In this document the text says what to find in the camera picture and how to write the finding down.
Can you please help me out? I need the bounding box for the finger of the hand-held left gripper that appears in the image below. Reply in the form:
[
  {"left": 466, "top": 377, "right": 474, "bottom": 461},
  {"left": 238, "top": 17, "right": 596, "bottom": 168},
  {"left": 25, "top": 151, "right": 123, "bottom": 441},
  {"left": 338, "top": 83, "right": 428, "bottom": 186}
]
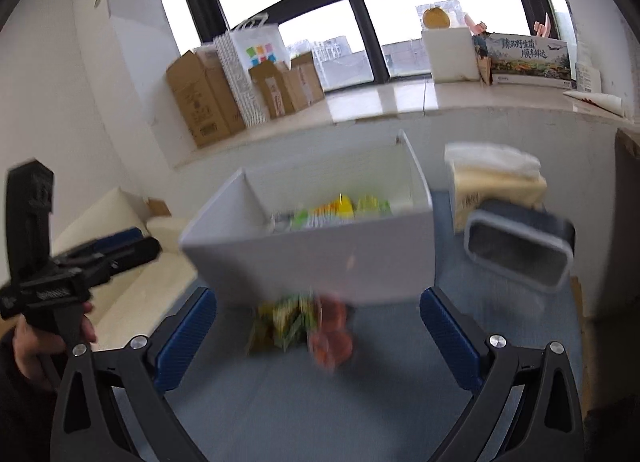
[
  {"left": 59, "top": 237, "right": 162, "bottom": 285},
  {"left": 56, "top": 227, "right": 144, "bottom": 265}
]

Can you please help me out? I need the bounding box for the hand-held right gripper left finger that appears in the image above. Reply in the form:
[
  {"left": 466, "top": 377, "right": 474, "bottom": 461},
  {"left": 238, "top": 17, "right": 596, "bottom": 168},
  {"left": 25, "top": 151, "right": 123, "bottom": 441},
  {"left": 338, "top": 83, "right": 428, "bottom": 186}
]
[{"left": 50, "top": 287, "right": 218, "bottom": 462}]

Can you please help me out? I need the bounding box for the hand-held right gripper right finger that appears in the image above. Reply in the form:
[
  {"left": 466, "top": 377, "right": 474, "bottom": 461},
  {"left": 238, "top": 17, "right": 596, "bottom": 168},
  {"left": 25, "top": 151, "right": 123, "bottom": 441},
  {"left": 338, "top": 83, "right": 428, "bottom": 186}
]
[{"left": 419, "top": 286, "right": 588, "bottom": 462}]

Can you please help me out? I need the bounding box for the green yellow snack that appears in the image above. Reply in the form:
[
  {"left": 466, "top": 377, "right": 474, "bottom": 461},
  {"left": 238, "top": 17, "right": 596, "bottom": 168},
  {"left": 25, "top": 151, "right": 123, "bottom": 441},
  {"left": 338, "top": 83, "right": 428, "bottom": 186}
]
[{"left": 248, "top": 293, "right": 317, "bottom": 355}]

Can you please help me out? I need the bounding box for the green clear snack packet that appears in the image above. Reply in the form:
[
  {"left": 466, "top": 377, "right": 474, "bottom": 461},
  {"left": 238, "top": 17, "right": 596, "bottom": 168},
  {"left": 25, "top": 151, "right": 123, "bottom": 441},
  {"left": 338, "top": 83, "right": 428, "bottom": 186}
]
[{"left": 291, "top": 211, "right": 323, "bottom": 230}]

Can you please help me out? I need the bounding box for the yellow snack packet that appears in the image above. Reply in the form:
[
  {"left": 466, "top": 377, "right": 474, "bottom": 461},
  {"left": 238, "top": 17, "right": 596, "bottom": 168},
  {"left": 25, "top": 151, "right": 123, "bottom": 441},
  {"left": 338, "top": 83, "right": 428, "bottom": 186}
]
[{"left": 312, "top": 194, "right": 357, "bottom": 225}]

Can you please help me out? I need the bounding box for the person's left hand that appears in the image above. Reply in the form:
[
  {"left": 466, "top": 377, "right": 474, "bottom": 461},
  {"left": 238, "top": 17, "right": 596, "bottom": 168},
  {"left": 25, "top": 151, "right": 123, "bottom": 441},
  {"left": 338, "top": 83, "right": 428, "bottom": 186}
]
[{"left": 12, "top": 301, "right": 99, "bottom": 393}]

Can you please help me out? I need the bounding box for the cream leather sofa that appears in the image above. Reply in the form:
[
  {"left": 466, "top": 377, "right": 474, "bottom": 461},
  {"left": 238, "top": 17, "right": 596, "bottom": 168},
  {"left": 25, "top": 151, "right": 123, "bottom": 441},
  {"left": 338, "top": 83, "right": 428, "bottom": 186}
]
[{"left": 50, "top": 186, "right": 211, "bottom": 350}]

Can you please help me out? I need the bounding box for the grey alarm clock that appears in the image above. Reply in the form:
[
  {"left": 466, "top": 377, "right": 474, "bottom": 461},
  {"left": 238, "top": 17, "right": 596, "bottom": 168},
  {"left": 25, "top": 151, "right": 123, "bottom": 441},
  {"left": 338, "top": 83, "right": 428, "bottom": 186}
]
[{"left": 464, "top": 199, "right": 577, "bottom": 293}]

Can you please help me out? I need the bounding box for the tissue pack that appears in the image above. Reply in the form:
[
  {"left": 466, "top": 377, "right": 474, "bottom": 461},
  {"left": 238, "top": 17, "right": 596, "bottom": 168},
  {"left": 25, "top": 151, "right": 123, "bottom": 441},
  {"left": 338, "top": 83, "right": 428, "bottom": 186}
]
[{"left": 444, "top": 142, "right": 548, "bottom": 235}]

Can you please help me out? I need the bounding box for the tall cardboard box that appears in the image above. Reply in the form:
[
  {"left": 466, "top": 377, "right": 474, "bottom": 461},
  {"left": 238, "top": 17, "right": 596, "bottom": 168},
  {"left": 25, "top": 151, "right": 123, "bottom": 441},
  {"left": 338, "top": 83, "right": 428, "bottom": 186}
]
[{"left": 166, "top": 49, "right": 247, "bottom": 149}]

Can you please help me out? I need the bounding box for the white paper bag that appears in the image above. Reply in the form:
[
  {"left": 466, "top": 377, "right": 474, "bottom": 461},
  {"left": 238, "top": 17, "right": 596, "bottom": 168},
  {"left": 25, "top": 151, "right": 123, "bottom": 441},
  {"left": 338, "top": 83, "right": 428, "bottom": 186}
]
[{"left": 214, "top": 13, "right": 291, "bottom": 129}]

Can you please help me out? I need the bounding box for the small open cardboard box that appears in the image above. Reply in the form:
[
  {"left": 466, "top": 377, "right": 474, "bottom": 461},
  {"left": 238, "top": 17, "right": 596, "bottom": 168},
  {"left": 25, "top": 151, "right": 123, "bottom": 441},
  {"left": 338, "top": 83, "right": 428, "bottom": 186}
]
[{"left": 248, "top": 51, "right": 326, "bottom": 119}]

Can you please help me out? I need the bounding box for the brown stone counter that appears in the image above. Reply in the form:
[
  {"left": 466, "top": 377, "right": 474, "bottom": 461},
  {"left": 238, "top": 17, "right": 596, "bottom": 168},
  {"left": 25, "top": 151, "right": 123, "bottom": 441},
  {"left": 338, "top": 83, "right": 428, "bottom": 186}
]
[{"left": 614, "top": 127, "right": 640, "bottom": 183}]

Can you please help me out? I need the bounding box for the rolled white paper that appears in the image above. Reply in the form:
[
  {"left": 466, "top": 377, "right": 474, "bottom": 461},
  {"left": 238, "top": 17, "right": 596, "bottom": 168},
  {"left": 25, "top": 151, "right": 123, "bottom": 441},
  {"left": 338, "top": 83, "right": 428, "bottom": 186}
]
[{"left": 562, "top": 89, "right": 626, "bottom": 118}]

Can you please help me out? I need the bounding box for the white foam box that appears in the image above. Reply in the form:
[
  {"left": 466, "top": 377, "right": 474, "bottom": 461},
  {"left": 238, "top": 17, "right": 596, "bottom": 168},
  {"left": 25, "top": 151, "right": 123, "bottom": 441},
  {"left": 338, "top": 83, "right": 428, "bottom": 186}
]
[{"left": 421, "top": 28, "right": 482, "bottom": 84}]

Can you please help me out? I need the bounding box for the printed gift box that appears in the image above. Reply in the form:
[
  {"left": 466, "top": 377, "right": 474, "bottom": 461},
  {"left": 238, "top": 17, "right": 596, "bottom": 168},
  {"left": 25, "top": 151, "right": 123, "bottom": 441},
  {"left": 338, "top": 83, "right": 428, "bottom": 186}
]
[{"left": 474, "top": 32, "right": 572, "bottom": 89}]

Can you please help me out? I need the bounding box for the white paper card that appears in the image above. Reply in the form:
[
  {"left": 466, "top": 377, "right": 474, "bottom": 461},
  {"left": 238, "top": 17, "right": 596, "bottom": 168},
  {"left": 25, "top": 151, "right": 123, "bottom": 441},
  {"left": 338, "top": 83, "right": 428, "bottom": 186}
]
[{"left": 575, "top": 62, "right": 603, "bottom": 93}]

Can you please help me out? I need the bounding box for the pink figurine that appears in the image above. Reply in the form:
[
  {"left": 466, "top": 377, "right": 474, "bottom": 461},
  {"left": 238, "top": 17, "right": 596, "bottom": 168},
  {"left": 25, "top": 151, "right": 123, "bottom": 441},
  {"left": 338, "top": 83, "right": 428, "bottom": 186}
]
[
  {"left": 534, "top": 12, "right": 557, "bottom": 38},
  {"left": 464, "top": 13, "right": 491, "bottom": 37}
]

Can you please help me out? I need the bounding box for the yellow pomelo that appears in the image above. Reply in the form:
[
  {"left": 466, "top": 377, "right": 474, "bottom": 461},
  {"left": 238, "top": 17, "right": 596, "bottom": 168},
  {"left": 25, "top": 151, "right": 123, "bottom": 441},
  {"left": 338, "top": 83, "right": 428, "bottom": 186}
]
[{"left": 422, "top": 6, "right": 452, "bottom": 30}]

